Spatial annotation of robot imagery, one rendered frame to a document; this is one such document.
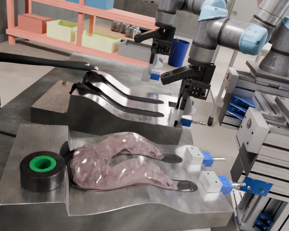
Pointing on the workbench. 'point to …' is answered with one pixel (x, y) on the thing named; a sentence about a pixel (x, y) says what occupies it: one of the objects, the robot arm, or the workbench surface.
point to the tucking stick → (2, 132)
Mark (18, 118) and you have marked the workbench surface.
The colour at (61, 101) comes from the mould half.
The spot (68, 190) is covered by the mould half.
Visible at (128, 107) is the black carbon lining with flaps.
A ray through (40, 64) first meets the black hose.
